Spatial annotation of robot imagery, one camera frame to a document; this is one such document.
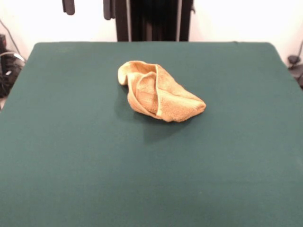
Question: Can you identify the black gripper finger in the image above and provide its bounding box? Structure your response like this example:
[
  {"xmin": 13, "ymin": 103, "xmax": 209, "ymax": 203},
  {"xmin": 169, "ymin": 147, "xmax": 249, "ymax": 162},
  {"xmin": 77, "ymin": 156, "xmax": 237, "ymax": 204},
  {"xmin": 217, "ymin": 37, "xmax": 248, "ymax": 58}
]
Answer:
[
  {"xmin": 62, "ymin": 0, "xmax": 76, "ymax": 16},
  {"xmin": 103, "ymin": 0, "xmax": 116, "ymax": 21}
]

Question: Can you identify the tan terry towel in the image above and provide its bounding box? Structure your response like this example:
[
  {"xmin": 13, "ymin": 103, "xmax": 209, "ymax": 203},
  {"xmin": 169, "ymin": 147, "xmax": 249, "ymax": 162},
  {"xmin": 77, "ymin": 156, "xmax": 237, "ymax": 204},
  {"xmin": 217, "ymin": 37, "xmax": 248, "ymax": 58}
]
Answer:
[{"xmin": 117, "ymin": 60, "xmax": 207, "ymax": 123}]

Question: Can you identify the dark green table cloth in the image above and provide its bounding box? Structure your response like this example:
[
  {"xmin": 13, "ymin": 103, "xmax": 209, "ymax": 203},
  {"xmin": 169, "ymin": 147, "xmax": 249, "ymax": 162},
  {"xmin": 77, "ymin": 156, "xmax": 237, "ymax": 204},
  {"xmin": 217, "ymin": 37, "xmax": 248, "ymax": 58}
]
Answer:
[{"xmin": 0, "ymin": 41, "xmax": 303, "ymax": 227}]

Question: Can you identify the black cable bundle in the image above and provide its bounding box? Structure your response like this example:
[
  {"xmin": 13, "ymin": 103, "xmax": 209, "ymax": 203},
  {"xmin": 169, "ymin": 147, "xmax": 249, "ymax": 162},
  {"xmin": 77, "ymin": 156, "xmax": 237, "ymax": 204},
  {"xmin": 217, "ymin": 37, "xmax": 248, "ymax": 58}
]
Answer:
[{"xmin": 290, "ymin": 64, "xmax": 303, "ymax": 89}]

